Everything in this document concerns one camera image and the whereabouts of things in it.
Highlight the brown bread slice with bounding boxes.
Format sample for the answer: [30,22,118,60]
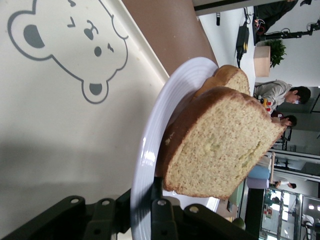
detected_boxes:
[156,86,286,201]
[192,64,251,101]

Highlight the lilac padded stool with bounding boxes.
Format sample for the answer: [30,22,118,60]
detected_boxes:
[246,177,270,190]

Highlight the white round plate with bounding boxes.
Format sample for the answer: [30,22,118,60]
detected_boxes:
[129,56,220,240]

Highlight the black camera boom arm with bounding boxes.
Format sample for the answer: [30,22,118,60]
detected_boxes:
[259,21,320,43]

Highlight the wooden planter box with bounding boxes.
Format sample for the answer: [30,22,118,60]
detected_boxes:
[253,45,272,78]

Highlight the person in grey jacket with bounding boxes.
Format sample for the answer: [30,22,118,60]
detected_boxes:
[254,79,312,113]

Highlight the light blue padded stool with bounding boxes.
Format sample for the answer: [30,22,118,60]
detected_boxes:
[248,164,271,180]

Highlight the person in white shirt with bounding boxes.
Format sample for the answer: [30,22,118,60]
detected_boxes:
[273,177,298,190]

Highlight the seated dark haired person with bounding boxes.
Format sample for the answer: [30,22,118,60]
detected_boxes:
[271,114,298,130]

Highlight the green potted plant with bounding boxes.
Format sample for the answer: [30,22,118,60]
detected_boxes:
[264,38,288,69]

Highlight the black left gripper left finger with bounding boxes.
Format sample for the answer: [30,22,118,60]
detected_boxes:
[0,188,132,240]

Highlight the black hanging bag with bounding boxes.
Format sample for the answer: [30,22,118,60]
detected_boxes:
[236,21,251,69]

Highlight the cream bear print tray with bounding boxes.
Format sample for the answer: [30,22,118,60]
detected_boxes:
[0,0,171,240]

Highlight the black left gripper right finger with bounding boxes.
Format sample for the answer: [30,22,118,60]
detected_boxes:
[151,176,256,240]

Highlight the mint green bowl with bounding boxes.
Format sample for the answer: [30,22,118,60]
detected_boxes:
[228,182,245,208]

